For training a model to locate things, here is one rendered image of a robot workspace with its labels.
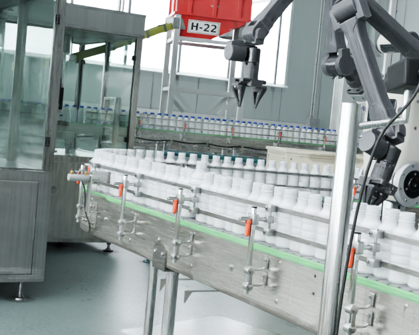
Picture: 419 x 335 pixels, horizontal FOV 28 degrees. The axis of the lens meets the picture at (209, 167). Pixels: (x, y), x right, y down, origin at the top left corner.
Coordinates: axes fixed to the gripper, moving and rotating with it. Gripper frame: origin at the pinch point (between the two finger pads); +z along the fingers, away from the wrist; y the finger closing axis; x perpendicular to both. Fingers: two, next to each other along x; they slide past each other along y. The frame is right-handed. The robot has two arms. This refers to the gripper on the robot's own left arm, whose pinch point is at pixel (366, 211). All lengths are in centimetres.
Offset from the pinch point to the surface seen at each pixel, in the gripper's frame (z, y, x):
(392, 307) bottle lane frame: 24.1, 39.1, -15.8
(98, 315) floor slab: 84, -326, 93
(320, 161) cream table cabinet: -87, -362, 239
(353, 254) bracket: 16.3, 31.1, -25.1
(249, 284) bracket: 31.3, -13.0, -18.8
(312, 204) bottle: 5.2, 0.8, -18.8
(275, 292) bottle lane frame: 30.3, -7.3, -13.5
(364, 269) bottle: 17.6, 25.1, -15.3
